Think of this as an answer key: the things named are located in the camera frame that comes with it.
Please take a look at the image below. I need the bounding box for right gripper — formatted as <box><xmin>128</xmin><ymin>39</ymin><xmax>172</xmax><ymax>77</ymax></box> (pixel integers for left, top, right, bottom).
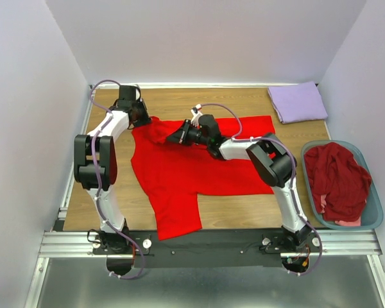
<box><xmin>165</xmin><ymin>120</ymin><xmax>209</xmax><ymax>148</ymax></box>

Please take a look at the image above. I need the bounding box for bright red t shirt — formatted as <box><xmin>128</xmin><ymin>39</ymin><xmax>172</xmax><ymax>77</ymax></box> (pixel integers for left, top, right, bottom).
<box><xmin>131</xmin><ymin>117</ymin><xmax>273</xmax><ymax>241</ymax></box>

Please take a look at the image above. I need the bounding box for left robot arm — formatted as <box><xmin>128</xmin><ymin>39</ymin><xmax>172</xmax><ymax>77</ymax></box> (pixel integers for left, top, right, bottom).
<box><xmin>73</xmin><ymin>85</ymin><xmax>151</xmax><ymax>253</ymax></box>

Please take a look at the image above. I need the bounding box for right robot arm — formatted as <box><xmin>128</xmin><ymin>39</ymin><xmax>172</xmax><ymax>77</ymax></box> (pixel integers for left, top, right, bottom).
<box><xmin>166</xmin><ymin>114</ymin><xmax>312</xmax><ymax>252</ymax></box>

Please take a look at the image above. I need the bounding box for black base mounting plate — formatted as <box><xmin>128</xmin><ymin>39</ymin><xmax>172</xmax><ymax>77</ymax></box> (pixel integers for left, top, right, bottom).
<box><xmin>87</xmin><ymin>228</ymin><xmax>321</xmax><ymax>273</ymax></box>

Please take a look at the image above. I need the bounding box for folded lavender t shirt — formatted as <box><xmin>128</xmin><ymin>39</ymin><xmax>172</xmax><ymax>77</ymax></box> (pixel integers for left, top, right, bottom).
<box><xmin>268</xmin><ymin>81</ymin><xmax>328</xmax><ymax>124</ymax></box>

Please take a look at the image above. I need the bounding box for dark red t shirt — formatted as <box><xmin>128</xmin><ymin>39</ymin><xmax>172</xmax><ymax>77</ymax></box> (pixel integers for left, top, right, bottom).
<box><xmin>304</xmin><ymin>142</ymin><xmax>372</xmax><ymax>215</ymax></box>

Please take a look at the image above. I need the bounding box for teal plastic basket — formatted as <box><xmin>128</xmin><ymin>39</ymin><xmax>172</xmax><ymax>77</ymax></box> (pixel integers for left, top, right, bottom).
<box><xmin>301</xmin><ymin>140</ymin><xmax>384</xmax><ymax>231</ymax></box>

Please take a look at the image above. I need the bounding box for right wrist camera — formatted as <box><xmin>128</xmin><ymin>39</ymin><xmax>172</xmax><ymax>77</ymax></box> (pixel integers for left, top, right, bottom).
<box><xmin>191</xmin><ymin>104</ymin><xmax>203</xmax><ymax>128</ymax></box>

